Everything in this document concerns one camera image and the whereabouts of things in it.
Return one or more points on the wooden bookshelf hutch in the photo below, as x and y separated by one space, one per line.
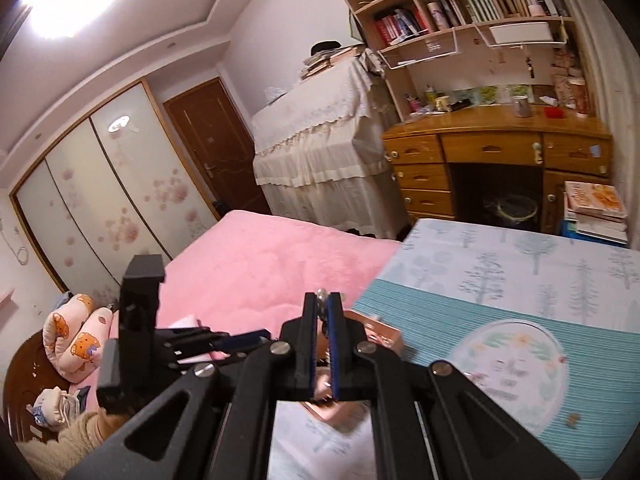
465 60

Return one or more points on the green picture cards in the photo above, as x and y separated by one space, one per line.
475 96

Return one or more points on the yellow cup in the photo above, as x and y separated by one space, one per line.
442 104

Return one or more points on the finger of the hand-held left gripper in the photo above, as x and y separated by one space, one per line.
245 341
192 335

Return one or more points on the white lace covered cabinet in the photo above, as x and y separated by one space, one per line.
320 150

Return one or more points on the pink fluffy blanket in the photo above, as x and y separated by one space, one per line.
275 260

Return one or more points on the tree print tablecloth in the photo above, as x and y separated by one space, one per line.
500 310

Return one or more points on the trash bin with liner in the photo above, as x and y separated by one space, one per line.
510 208

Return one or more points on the pink plastic storage box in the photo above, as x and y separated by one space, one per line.
385 337

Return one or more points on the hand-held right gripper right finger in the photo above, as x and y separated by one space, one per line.
336 360

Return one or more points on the pile of books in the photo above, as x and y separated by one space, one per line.
330 62

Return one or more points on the stack of magazines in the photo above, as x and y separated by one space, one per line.
595 210

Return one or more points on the floral canister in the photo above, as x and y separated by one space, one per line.
572 92

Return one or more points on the white drawer gadget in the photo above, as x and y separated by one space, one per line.
537 153

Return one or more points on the black hat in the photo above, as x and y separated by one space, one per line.
324 47

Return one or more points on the floral sliding door wardrobe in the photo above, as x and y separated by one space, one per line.
100 185

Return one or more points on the red flat box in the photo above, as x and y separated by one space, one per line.
555 112

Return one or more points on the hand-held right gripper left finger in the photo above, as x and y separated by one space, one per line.
309 355

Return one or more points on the white leaf print curtain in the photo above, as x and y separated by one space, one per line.
620 110

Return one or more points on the wooden desk with drawers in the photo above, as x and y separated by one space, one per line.
490 132

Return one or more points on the bear print neck pillow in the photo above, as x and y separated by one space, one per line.
75 345

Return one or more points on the brown wooden bed frame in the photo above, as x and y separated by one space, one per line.
20 385

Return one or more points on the hanging keys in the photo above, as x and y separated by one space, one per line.
530 69

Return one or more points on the metal mug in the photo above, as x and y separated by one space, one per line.
521 107

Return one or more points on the small gold flower earring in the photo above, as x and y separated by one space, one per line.
573 420

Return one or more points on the brown wooden door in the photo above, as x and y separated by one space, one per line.
215 140

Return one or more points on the row of shelf books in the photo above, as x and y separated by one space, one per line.
480 5

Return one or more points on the person's left hand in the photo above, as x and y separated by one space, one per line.
111 422

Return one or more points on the white and blue plush toy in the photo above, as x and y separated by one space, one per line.
55 405

